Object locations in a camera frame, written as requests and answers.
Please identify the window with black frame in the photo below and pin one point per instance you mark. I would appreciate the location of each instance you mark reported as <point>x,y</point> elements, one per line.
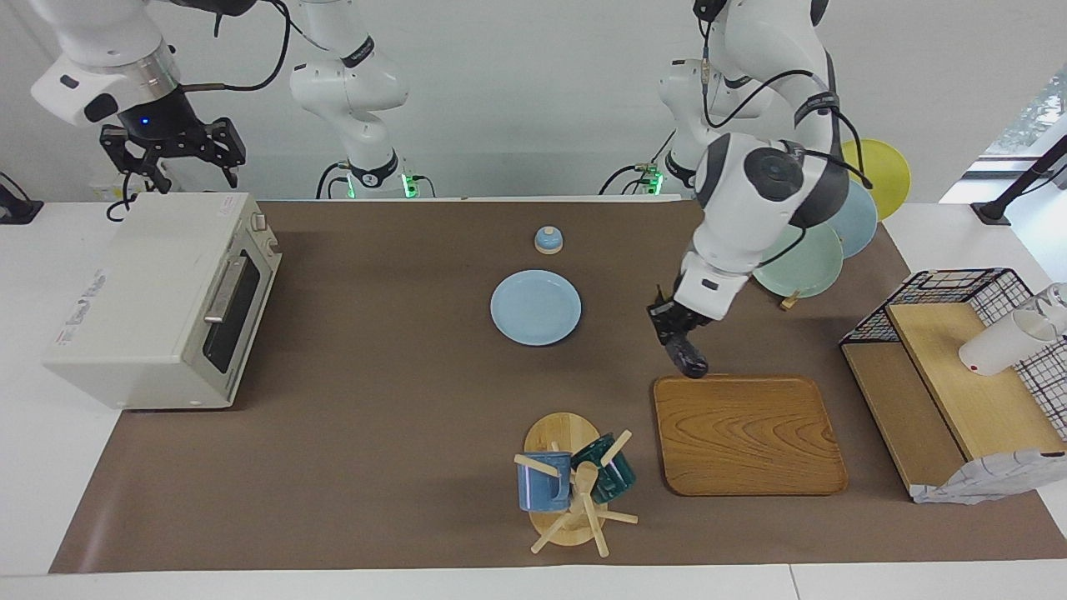
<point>1034,117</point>

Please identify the light blue round plate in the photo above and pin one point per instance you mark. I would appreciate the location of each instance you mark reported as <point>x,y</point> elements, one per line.
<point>535,307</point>

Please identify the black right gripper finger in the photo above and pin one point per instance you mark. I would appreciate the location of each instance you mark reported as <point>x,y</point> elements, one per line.
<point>133,158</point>
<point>233,150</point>

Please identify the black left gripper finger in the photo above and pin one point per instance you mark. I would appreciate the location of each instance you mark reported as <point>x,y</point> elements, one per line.
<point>661,296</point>
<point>672,343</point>

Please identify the white checked cloth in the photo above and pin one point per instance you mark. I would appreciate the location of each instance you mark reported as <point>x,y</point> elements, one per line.
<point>992,479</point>

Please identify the brown table mat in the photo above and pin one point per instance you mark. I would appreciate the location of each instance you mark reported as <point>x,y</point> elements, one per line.
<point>375,417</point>

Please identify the yellow plate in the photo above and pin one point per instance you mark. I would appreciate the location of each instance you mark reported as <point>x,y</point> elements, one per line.
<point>884,171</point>

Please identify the dark purple eggplant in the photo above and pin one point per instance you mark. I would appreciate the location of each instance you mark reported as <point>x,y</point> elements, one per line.
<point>692,360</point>

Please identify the white toaster oven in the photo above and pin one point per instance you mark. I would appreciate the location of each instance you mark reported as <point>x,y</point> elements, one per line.
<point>142,292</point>

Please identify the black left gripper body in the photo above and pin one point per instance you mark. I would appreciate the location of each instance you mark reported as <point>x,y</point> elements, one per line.
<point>675,321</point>

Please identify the pale blue racked plate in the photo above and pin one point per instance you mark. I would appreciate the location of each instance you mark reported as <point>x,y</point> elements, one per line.
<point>859,221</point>

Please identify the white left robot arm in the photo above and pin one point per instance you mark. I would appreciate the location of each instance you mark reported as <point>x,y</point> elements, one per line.
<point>750,192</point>

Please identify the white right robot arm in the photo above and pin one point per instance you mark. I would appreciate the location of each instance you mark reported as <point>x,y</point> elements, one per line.
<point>100,42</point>

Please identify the wooden serving tray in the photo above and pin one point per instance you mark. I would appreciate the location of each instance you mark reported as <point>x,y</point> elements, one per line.
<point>746,433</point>

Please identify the white cup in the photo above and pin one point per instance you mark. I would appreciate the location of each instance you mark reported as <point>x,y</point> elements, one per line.
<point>996,346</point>

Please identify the dark green mug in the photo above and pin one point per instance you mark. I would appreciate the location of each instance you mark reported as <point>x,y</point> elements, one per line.
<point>615,479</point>

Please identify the wooden step shelf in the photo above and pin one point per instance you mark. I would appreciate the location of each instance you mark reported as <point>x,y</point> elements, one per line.
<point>984,408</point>

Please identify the black angled stand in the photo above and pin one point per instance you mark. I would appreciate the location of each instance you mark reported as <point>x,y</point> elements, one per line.
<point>1021,183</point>

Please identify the blue mug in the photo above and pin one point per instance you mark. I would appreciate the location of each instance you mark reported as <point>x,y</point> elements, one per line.
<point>538,487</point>

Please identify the black clamp mount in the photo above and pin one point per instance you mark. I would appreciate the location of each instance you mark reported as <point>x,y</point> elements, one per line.
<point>17,208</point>

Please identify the wooden mug tree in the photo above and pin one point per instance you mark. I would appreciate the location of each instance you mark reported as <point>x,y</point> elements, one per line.
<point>554,433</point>

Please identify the wooden plate rack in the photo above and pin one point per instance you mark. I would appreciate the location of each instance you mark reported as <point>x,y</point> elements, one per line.
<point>790,301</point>

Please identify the clear glass cup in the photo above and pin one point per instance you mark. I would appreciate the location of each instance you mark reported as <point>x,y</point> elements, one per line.
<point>1054,296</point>

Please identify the small blue dome wooden base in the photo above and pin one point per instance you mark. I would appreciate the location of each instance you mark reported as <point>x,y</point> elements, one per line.
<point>548,240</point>

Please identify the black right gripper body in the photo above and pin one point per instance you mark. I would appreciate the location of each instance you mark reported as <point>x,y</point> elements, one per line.
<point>162,129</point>

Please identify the mint green plate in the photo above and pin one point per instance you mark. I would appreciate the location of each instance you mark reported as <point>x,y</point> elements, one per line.
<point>813,262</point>

